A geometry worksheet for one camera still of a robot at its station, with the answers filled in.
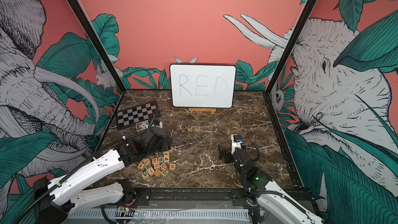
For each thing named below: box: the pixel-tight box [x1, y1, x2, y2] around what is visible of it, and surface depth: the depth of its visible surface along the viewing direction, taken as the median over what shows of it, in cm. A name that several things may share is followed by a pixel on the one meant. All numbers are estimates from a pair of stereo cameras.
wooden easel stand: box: [188, 107, 217, 115], surface depth 106 cm
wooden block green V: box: [141, 170, 150, 179], surface depth 80 cm
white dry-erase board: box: [169, 63, 237, 109], surface depth 100 cm
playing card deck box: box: [135, 119, 150, 132], surface depth 100 cm
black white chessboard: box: [116, 101, 162, 131], surface depth 103 cm
